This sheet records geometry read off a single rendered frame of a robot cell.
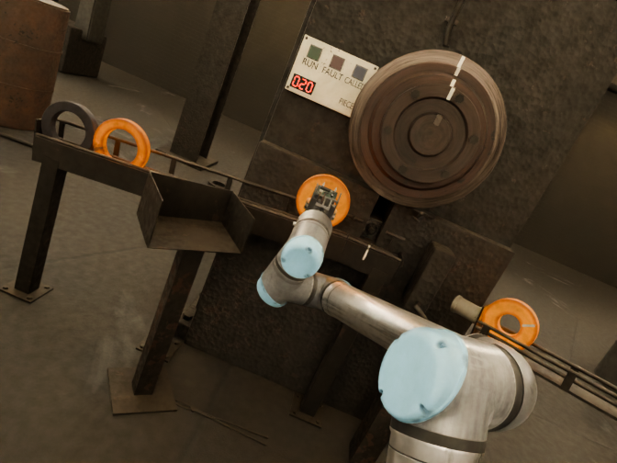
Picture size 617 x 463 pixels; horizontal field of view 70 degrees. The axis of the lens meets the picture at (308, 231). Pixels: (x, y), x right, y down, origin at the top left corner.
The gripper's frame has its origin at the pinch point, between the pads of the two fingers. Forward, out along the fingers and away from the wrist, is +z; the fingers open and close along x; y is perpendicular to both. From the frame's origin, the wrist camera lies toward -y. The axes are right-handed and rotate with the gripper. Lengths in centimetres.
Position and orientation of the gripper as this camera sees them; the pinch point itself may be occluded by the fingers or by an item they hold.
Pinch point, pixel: (325, 195)
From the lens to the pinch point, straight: 129.7
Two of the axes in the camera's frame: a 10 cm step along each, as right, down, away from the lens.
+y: 3.3, -7.6, -5.6
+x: -9.2, -3.9, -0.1
